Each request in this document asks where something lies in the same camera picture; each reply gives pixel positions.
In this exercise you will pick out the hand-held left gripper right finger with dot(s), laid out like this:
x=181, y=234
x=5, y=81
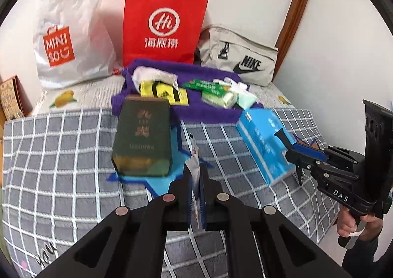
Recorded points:
x=201, y=195

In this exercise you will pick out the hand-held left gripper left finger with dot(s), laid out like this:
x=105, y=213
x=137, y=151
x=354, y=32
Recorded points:
x=192, y=185

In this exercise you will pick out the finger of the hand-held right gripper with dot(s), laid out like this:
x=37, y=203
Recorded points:
x=307, y=150
x=296, y=159

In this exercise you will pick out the white printed packet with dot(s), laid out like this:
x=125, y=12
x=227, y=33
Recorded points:
x=194, y=158

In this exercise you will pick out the blue tissue pack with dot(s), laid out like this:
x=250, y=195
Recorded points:
x=264, y=149

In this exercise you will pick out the dark green box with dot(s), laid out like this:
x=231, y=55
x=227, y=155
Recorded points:
x=141, y=136

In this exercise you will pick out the yellow black packet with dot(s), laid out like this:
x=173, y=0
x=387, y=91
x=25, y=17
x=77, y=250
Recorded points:
x=179, y=97

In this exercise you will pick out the light green tissue packet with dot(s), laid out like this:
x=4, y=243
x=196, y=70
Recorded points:
x=219, y=100

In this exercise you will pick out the green snack packet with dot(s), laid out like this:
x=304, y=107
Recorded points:
x=202, y=86

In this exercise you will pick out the person's right forearm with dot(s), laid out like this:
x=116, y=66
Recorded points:
x=374, y=261

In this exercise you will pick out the person's right hand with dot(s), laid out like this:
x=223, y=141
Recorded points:
x=345, y=223

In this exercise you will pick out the purple towel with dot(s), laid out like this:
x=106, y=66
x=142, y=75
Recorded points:
x=208, y=115

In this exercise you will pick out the white cloth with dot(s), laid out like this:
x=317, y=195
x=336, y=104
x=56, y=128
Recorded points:
x=236, y=86

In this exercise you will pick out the wooden headboard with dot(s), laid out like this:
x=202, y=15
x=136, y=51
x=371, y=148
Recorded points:
x=296, y=20

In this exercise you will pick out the grey checkered blanket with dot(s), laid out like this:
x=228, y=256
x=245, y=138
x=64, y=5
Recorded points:
x=61, y=158

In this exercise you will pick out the beige sling bag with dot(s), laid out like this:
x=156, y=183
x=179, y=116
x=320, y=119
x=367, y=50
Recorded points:
x=215, y=50

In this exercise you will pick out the white fruit print bed sheet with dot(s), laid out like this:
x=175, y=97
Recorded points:
x=92, y=93

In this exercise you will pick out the small red packet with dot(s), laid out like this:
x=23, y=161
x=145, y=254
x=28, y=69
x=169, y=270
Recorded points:
x=117, y=71

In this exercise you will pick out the red paper bag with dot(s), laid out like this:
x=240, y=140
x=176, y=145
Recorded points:
x=138, y=20

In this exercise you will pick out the brown patterned box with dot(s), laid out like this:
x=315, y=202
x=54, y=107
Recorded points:
x=13, y=96

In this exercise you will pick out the white plastic shopping bag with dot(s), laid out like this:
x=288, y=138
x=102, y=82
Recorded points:
x=76, y=20

